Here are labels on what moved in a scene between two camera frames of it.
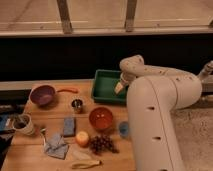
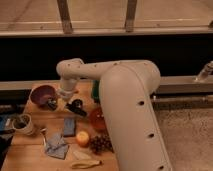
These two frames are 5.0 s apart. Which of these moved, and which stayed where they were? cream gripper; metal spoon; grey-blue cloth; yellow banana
Moved: cream gripper
Stayed: metal spoon; yellow banana; grey-blue cloth
